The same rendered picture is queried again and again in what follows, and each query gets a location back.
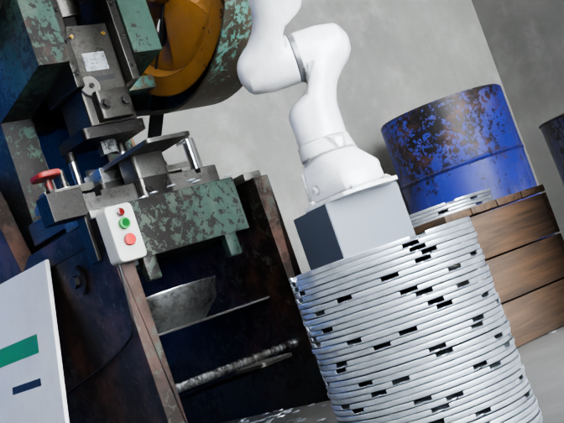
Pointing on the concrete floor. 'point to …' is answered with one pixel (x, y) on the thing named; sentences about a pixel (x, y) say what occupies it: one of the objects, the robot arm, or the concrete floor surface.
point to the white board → (30, 351)
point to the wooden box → (520, 258)
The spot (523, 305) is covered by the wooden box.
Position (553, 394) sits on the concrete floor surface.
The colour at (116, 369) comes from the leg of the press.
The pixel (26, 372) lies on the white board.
